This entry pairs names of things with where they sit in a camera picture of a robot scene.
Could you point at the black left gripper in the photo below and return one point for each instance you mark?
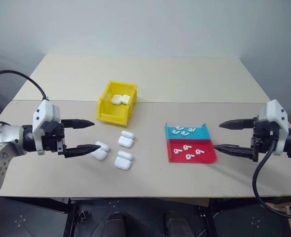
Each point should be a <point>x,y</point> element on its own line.
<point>52,140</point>

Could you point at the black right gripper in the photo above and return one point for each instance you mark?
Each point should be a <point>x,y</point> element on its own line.
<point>265,137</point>

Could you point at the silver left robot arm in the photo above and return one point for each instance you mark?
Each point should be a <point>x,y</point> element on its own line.
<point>6,134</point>

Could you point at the open white charging case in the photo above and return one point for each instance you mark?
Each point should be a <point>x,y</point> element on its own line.
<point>125,141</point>
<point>122,163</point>
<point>99,154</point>

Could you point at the yellow plastic bin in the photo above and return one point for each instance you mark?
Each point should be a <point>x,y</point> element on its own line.
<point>111,113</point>

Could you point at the closed white charging case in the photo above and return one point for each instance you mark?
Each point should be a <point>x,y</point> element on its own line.
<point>125,99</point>
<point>116,99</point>

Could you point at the teal plastic tray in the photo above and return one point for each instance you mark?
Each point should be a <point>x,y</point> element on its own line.
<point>199,134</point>

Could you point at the red plastic tray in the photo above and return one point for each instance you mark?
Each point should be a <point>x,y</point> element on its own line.
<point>204,159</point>

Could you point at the white wireless earbud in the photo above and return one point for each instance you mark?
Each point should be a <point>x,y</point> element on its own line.
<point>199,151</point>
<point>175,132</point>
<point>185,133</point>
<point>190,156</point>
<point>186,147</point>
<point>178,128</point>
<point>191,129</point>
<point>177,151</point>

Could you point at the dark rounded shape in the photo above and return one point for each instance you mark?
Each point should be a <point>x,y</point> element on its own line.
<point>178,224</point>
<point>116,225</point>

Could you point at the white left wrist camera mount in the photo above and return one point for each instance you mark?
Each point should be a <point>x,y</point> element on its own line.
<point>45,109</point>

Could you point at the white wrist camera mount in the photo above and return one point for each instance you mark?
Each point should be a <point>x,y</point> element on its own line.
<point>45,109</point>
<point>275,111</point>

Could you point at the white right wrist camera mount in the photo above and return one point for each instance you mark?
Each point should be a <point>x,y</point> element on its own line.
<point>275,111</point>

